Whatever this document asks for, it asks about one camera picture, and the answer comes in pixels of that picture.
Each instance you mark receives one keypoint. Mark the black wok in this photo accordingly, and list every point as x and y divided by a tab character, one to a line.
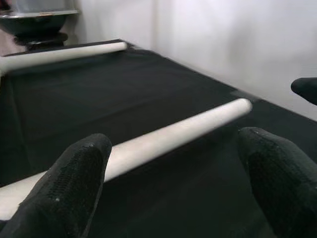
34	23

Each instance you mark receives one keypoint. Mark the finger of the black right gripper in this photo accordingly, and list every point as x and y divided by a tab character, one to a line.
305	88

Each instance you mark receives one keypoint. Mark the black tablecloth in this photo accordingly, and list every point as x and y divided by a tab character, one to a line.
148	86

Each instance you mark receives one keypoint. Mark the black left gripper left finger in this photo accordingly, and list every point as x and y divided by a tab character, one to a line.
62	193

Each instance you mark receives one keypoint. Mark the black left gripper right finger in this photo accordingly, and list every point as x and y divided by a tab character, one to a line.
284	183

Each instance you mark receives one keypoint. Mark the white plastic table leg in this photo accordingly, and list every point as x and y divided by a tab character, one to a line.
173	135
62	53

